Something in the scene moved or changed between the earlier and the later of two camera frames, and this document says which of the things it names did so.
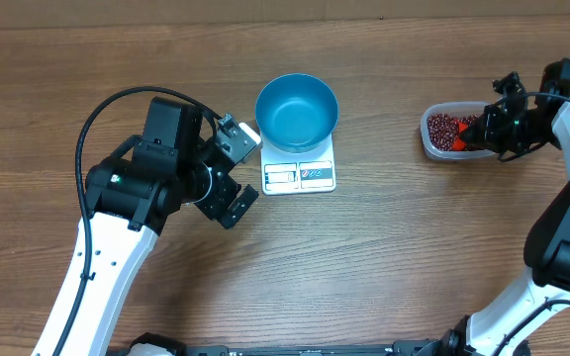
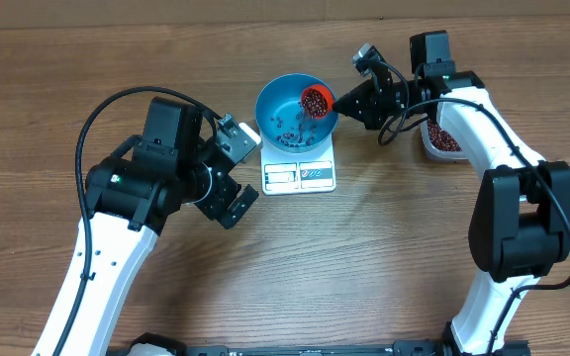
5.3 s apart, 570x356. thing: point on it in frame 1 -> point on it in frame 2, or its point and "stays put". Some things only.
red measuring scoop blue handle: [459, 144] -> [317, 101]
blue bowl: [296, 113] stays put
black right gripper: [485, 130] -> [365, 109]
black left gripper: [230, 189] stays put
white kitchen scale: [289, 173] stays put
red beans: [442, 128] stays put
